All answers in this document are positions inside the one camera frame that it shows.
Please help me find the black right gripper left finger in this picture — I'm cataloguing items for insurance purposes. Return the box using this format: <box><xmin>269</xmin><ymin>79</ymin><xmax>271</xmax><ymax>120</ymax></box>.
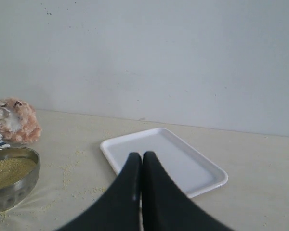
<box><xmin>58</xmin><ymin>152</ymin><xmax>142</xmax><ymax>231</ymax></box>

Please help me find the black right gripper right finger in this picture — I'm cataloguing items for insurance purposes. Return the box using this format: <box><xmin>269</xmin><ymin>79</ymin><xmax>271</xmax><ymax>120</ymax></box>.
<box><xmin>141</xmin><ymin>151</ymin><xmax>232</xmax><ymax>231</ymax></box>

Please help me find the teddy bear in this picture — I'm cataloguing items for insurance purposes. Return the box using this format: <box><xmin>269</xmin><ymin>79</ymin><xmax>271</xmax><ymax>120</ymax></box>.
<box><xmin>0</xmin><ymin>97</ymin><xmax>42</xmax><ymax>149</ymax></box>

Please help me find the white plastic tray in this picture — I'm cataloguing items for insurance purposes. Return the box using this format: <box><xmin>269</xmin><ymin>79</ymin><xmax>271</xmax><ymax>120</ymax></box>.
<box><xmin>100</xmin><ymin>128</ymin><xmax>228</xmax><ymax>199</ymax></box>

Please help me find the steel bowl of millet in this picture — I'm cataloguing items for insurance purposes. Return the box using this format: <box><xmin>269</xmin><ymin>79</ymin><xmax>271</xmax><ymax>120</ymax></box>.
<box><xmin>0</xmin><ymin>147</ymin><xmax>40</xmax><ymax>212</ymax></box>

